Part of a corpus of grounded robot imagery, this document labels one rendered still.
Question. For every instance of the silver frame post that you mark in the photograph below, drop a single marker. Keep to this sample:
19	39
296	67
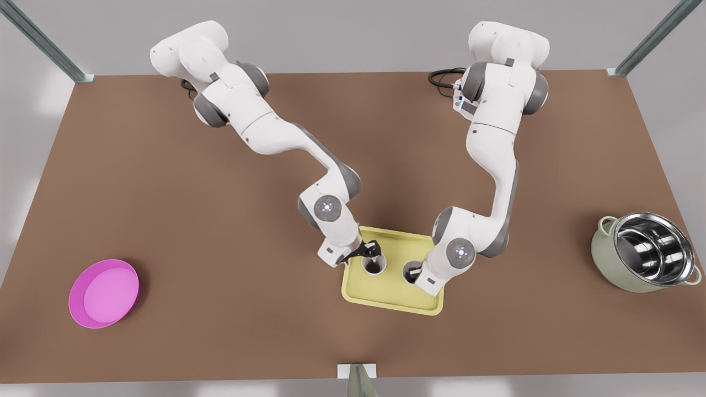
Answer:
357	379
41	41
653	38

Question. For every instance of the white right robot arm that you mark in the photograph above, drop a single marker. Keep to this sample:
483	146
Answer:
265	129

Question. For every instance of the white IKEA cup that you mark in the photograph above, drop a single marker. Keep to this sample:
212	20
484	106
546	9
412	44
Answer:
411	272
374	266

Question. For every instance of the pink round bowl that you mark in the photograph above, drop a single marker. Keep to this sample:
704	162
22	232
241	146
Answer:
105	294

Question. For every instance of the green pot with steel interior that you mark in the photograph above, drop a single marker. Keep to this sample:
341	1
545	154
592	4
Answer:
645	253

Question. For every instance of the yellow rectangular tray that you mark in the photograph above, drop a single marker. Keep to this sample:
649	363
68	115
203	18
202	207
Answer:
386	289

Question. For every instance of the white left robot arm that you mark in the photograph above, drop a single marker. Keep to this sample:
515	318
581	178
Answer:
496	138

